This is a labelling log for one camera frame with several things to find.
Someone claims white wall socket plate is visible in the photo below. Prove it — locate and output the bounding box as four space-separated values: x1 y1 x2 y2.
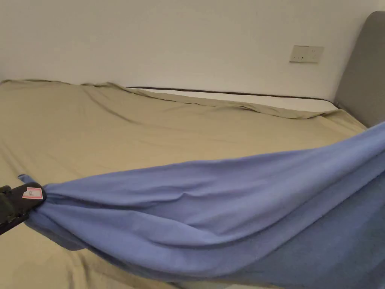
289 45 325 64

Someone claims grey padded headboard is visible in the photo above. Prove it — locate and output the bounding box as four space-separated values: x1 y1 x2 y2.
334 11 385 129

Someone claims bed with beige sheet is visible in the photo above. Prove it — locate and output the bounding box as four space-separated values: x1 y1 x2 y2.
0 79 385 289

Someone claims blue cloth garment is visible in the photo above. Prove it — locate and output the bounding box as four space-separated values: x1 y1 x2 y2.
17 121 385 287

